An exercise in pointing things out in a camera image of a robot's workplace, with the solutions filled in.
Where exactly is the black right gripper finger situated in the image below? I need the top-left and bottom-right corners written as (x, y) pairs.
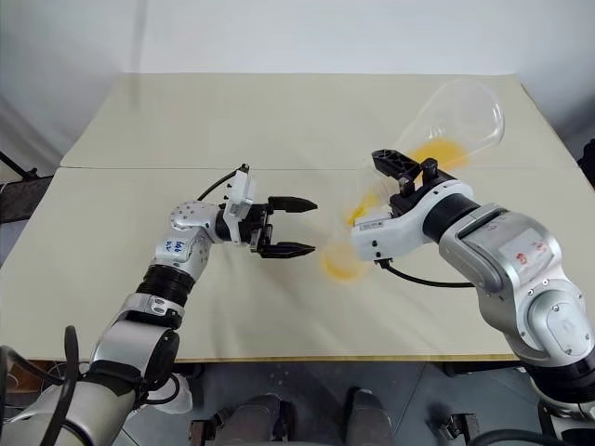
top-left (370, 148), bottom-right (423, 180)

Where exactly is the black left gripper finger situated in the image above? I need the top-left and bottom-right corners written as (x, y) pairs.
top-left (259, 240), bottom-right (319, 260)
top-left (268, 196), bottom-right (319, 216)

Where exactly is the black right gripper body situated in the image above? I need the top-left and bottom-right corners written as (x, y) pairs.
top-left (389, 158), bottom-right (455, 217)

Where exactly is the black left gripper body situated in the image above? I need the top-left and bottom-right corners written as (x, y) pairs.
top-left (237, 198), bottom-right (276, 258)

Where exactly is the large clear bottle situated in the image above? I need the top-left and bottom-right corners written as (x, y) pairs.
top-left (346, 77), bottom-right (507, 229)

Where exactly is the black object beside table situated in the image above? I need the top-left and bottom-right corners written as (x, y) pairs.
top-left (577, 138), bottom-right (595, 192)

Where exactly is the dark grey rounded shape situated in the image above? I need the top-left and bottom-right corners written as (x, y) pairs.
top-left (346, 387), bottom-right (406, 446)
top-left (218, 393), bottom-right (295, 446)

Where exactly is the black mesh panel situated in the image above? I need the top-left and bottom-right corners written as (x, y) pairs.
top-left (0, 177), bottom-right (53, 220)

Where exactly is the black metal stand rod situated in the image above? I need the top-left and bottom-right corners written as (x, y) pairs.
top-left (0, 150), bottom-right (39, 181)

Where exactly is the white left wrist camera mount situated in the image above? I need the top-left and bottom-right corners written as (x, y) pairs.
top-left (221, 168), bottom-right (258, 244)

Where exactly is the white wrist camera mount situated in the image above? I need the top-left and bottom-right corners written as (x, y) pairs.
top-left (350, 179), bottom-right (476, 262)
top-left (221, 168), bottom-right (258, 244)

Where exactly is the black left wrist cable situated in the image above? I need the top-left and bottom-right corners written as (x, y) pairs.
top-left (194, 162), bottom-right (248, 202)

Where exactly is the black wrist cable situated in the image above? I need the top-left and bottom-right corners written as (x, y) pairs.
top-left (377, 258), bottom-right (476, 288)
top-left (194, 162), bottom-right (248, 202)

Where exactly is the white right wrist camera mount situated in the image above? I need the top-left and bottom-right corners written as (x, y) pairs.
top-left (350, 179), bottom-right (476, 262)

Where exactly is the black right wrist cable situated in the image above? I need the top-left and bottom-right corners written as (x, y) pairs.
top-left (377, 258), bottom-right (476, 288)

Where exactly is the thick black shoulder cable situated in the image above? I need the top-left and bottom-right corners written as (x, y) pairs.
top-left (0, 324), bottom-right (81, 446)

